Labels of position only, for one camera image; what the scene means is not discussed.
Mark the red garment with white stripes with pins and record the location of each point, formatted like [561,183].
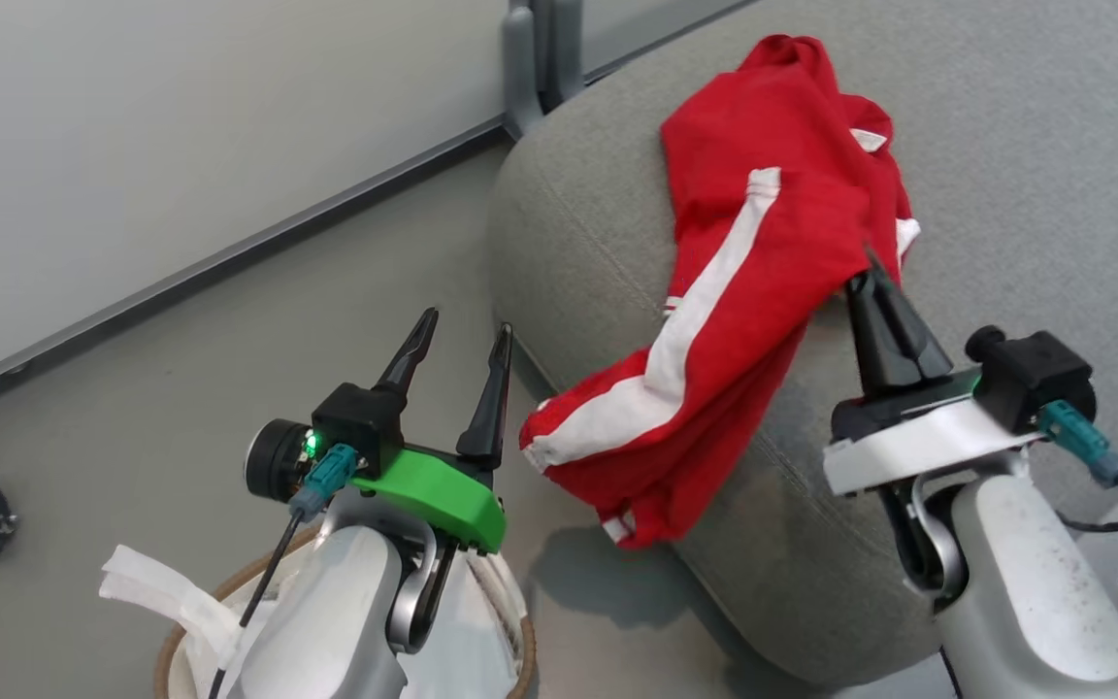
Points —
[772,223]

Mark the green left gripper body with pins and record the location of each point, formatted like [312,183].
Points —
[433,490]

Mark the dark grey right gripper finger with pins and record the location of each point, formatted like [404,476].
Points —
[918,340]
[879,349]

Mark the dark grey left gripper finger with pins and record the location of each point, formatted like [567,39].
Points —
[413,354]
[489,398]

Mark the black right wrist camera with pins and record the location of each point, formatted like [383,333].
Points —
[1035,374]

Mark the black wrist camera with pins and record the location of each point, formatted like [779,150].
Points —
[1035,374]
[355,417]

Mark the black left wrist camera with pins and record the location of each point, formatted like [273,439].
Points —
[355,417]

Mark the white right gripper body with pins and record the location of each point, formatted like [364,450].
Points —
[918,437]

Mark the grey fabric sofa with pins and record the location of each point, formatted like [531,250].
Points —
[1025,194]

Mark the white laundry basket brown rim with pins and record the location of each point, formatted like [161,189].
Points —
[512,621]

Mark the grey partition bottom rail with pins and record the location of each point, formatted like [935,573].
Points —
[229,254]

